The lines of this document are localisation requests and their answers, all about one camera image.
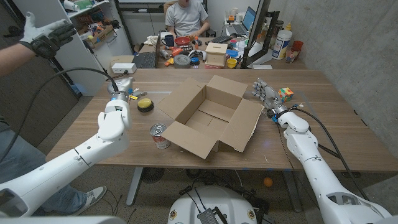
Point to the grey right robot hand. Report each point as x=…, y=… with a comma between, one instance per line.
x=270, y=95

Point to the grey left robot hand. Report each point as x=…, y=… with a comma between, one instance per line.
x=122, y=84

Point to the yellow push button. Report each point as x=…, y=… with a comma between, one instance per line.
x=145, y=103

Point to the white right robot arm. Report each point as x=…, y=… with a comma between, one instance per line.
x=314, y=174

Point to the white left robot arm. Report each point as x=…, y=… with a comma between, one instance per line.
x=62, y=168

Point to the standing person's forearm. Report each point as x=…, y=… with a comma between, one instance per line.
x=14, y=59

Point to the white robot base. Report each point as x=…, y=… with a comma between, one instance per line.
x=217, y=202

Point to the Rubik's cube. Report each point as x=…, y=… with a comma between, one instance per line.
x=286, y=93

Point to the red soda can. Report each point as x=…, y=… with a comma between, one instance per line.
x=160, y=140

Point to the white power box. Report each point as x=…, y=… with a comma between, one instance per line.
x=123, y=68

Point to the white pad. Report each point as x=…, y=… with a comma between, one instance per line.
x=262, y=66

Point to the wooden desk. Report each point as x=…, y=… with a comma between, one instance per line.
x=281, y=64

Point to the clear glass with items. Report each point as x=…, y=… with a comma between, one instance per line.
x=291, y=55

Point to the yellow cup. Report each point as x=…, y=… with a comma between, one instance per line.
x=231, y=63

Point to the white canister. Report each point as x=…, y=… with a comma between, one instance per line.
x=282, y=44

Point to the cardboard box with clutter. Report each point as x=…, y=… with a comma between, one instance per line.
x=101, y=36

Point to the white shelf unit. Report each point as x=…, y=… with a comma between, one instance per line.
x=74, y=59

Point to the red cup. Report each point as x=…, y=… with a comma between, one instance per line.
x=298, y=45

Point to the blue bowl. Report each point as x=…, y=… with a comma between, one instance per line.
x=232, y=53

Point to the orange tool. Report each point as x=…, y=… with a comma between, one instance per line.
x=175, y=51

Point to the dark blue mug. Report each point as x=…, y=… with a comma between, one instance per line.
x=169, y=40

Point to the black monitor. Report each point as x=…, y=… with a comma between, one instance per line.
x=258, y=31

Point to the small wooden box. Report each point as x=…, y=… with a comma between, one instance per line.
x=216, y=54

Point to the red bowl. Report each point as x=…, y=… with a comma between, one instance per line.
x=182, y=41

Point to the small black keyboard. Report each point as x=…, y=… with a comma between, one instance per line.
x=221, y=39

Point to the open laptop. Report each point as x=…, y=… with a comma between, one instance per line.
x=248, y=18

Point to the white game controller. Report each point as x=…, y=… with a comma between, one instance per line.
x=197, y=54

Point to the black white teleoperation glove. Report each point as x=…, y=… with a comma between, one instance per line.
x=46, y=46

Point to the open cardboard box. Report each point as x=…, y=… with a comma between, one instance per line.
x=189, y=140

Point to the orange ball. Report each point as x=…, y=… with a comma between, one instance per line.
x=268, y=181

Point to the seated person grey t-shirt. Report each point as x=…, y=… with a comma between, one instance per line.
x=186, y=17

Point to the black floor fan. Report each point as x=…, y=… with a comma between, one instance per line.
x=152, y=175

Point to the grey table leg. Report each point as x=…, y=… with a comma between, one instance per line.
x=134, y=186
x=292, y=189

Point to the grey white sneaker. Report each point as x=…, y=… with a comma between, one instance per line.
x=93, y=196

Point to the standing person's jeans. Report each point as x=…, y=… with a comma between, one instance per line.
x=21, y=161

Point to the black device on base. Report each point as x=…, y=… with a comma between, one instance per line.
x=207, y=216

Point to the white robot torso edge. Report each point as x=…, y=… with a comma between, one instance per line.
x=62, y=220

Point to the grey duct tape roll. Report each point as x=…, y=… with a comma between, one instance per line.
x=182, y=61

